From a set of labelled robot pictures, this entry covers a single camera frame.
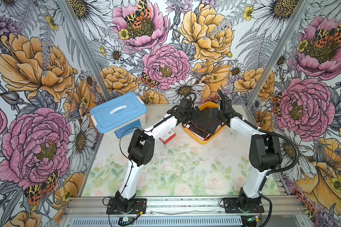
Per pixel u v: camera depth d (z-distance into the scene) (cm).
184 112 75
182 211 73
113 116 91
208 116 91
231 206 74
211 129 103
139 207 74
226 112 76
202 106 115
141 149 56
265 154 51
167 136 97
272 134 52
